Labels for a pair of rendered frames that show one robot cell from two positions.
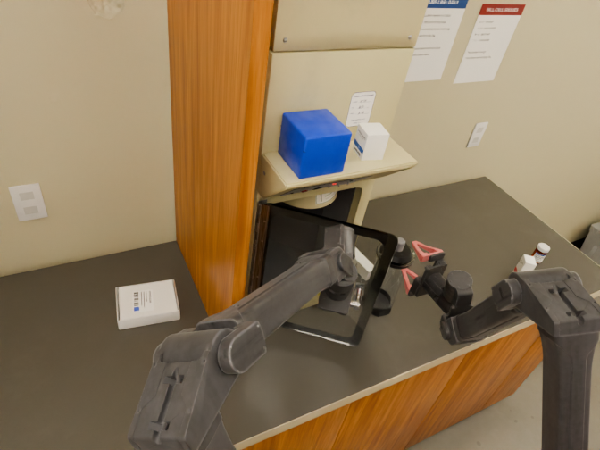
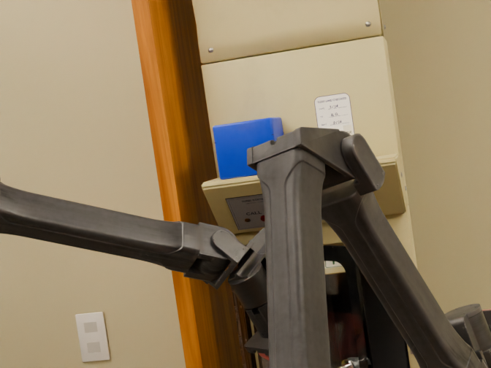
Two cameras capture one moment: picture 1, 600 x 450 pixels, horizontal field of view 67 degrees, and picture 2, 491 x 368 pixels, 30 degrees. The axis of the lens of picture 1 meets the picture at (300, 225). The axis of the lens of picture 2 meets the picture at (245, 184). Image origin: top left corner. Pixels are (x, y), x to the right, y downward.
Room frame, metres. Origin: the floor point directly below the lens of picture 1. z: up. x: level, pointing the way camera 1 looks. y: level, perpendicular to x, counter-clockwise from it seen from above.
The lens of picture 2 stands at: (-0.30, -1.10, 1.58)
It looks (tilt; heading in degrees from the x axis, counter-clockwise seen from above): 3 degrees down; 46
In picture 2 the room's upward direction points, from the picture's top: 8 degrees counter-clockwise
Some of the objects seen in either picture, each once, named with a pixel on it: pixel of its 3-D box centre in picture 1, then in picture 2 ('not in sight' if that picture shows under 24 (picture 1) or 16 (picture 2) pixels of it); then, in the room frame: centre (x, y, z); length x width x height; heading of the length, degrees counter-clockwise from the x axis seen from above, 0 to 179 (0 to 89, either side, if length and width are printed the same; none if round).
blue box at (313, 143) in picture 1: (313, 143); (250, 147); (0.79, 0.00, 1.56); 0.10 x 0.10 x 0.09; 34
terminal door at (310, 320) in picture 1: (315, 281); (304, 365); (0.77, -0.06, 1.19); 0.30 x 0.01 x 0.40; 84
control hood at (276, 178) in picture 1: (337, 177); (305, 197); (0.83, -0.06, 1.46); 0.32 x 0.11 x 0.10; 124
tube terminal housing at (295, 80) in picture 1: (293, 180); (329, 259); (0.98, 0.04, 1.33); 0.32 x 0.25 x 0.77; 124
